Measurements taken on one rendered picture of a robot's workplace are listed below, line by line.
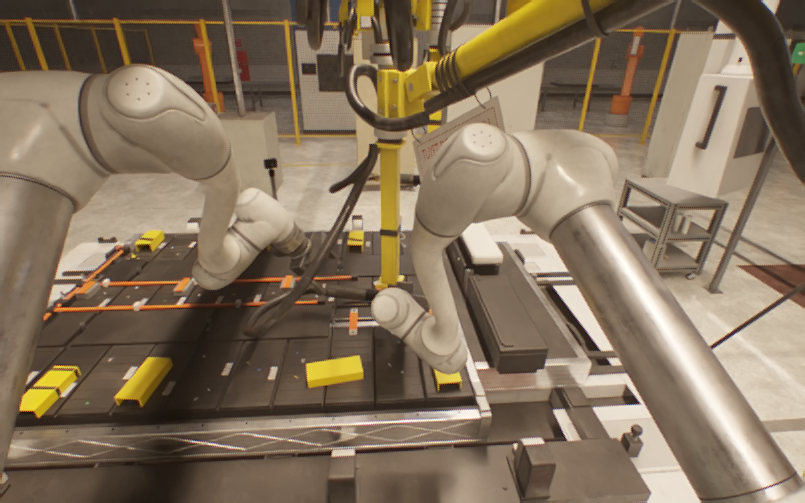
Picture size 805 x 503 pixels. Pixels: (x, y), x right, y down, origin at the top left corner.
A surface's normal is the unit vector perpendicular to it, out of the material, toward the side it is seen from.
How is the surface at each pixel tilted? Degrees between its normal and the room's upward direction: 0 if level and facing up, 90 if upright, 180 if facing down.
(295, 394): 0
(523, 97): 90
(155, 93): 54
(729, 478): 63
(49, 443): 90
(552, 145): 36
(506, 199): 110
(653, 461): 0
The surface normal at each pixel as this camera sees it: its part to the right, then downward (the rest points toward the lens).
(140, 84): 0.26, -0.15
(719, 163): -0.87, 0.21
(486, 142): 0.04, -0.44
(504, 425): 0.01, -0.89
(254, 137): 0.08, 0.46
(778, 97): -0.50, 0.45
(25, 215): 0.78, -0.30
